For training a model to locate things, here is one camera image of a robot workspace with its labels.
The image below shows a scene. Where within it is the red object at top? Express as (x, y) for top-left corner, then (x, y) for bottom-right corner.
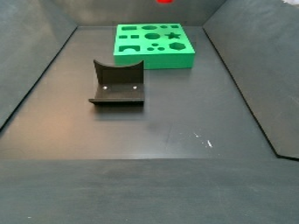
(155, 0), (173, 4)

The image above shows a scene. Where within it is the black curved holder stand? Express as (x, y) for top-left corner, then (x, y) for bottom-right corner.
(88, 60), (145, 105)

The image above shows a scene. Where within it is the green shape sorter block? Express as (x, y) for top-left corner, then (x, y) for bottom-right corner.
(113, 24), (195, 69)

